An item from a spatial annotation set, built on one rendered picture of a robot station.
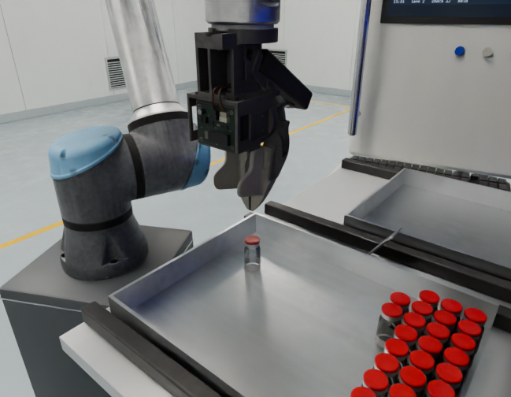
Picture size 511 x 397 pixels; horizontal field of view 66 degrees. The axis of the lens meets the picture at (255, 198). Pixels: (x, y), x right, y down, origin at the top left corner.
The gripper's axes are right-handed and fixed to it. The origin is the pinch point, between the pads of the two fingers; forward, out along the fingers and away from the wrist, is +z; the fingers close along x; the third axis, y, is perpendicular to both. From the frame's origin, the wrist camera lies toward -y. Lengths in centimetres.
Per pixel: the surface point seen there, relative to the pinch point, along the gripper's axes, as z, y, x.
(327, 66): 60, -531, -283
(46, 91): 75, -194, -489
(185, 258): 7.8, 7.3, -5.7
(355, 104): 2, -66, -18
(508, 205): 9.3, -41.2, 24.1
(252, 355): 10.3, 12.4, 9.7
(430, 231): 10.3, -25.0, 15.9
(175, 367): 8.5, 19.3, 6.0
